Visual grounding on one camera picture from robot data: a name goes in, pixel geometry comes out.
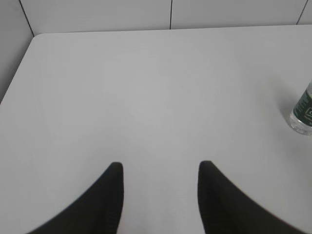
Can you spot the clear Cestbon water bottle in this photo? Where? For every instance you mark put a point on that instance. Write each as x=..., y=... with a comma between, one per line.
x=301, y=115

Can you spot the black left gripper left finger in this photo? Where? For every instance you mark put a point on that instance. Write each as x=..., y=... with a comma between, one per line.
x=97, y=211

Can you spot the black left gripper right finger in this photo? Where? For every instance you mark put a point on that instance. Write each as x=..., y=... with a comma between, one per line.
x=225, y=209

